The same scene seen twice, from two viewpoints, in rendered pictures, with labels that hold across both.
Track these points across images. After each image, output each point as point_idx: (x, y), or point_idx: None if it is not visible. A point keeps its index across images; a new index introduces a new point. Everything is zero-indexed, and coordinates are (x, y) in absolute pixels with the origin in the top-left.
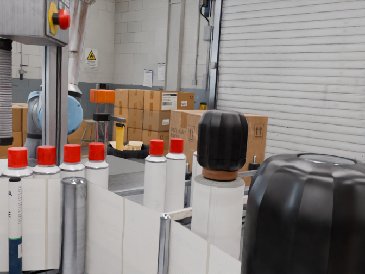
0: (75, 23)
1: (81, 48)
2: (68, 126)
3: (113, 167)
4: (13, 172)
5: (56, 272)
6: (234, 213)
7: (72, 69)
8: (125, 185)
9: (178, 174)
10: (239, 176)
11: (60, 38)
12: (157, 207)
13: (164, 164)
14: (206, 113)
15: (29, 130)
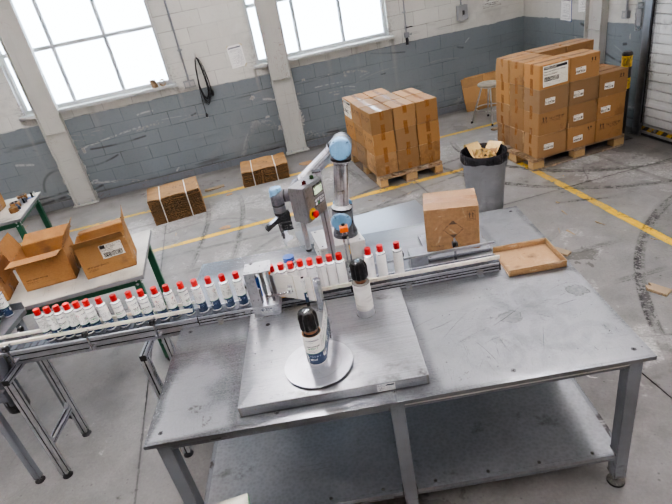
0: (340, 177)
1: (346, 187)
2: None
3: (404, 218)
4: (308, 267)
5: (327, 298)
6: (362, 294)
7: (343, 199)
8: (396, 240)
9: (380, 261)
10: (431, 254)
11: (319, 214)
12: (370, 275)
13: (370, 258)
14: (350, 262)
15: None
